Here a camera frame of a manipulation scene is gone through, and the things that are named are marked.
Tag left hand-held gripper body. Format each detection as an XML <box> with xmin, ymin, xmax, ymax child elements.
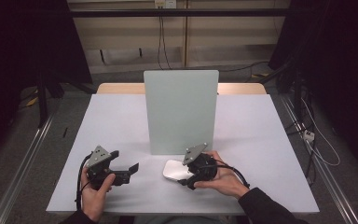
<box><xmin>85</xmin><ymin>145</ymin><xmax>132</xmax><ymax>191</ymax></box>

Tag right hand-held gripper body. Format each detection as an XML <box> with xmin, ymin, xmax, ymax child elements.
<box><xmin>182</xmin><ymin>142</ymin><xmax>219</xmax><ymax>184</ymax></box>

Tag white whiteboard eraser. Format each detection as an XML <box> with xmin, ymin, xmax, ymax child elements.
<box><xmin>162</xmin><ymin>159</ymin><xmax>197</xmax><ymax>183</ymax></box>

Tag pale green glass whiteboard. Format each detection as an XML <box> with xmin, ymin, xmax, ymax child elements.
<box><xmin>143</xmin><ymin>69</ymin><xmax>220</xmax><ymax>156</ymax></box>

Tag person's right hand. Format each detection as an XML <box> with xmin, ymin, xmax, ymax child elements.
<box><xmin>194</xmin><ymin>150</ymin><xmax>251</xmax><ymax>201</ymax></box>

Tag person's left hand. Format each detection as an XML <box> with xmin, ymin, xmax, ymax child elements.
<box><xmin>79</xmin><ymin>172</ymin><xmax>117</xmax><ymax>223</ymax></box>

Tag wooden table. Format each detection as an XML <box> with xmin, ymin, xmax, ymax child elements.
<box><xmin>96</xmin><ymin>82</ymin><xmax>268</xmax><ymax>95</ymax></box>

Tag black metal stand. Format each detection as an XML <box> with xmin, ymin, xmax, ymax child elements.
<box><xmin>35</xmin><ymin>72</ymin><xmax>49</xmax><ymax>129</ymax></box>

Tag black curtain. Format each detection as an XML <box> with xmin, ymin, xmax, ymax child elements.
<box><xmin>0</xmin><ymin>0</ymin><xmax>93</xmax><ymax>171</ymax></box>
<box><xmin>268</xmin><ymin>0</ymin><xmax>358</xmax><ymax>180</ymax></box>

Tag black horizontal crossbar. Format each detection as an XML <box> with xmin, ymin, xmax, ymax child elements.
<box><xmin>69</xmin><ymin>7</ymin><xmax>294</xmax><ymax>19</ymax></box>

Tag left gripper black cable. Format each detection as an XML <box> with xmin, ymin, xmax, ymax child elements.
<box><xmin>75</xmin><ymin>152</ymin><xmax>95</xmax><ymax>212</ymax></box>

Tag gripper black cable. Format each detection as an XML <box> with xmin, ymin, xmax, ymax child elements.
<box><xmin>199</xmin><ymin>158</ymin><xmax>252</xmax><ymax>189</ymax></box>
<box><xmin>75</xmin><ymin>152</ymin><xmax>95</xmax><ymax>212</ymax></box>

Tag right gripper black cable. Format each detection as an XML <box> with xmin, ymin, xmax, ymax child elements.
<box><xmin>199</xmin><ymin>158</ymin><xmax>252</xmax><ymax>189</ymax></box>

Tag aluminium floor rail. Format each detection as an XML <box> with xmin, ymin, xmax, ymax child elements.
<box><xmin>280</xmin><ymin>93</ymin><xmax>358</xmax><ymax>224</ymax></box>
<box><xmin>0</xmin><ymin>113</ymin><xmax>59</xmax><ymax>224</ymax></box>

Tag black floor cable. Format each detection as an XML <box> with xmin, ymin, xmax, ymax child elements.
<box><xmin>218</xmin><ymin>61</ymin><xmax>270</xmax><ymax>74</ymax></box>

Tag black hanging cables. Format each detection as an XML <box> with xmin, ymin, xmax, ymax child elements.
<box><xmin>157</xmin><ymin>16</ymin><xmax>172</xmax><ymax>71</ymax></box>

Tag white floor cable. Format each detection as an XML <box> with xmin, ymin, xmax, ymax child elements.
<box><xmin>300</xmin><ymin>97</ymin><xmax>341</xmax><ymax>167</ymax></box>

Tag white wall socket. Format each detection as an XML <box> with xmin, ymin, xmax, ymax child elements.
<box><xmin>154</xmin><ymin>0</ymin><xmax>178</xmax><ymax>9</ymax></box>

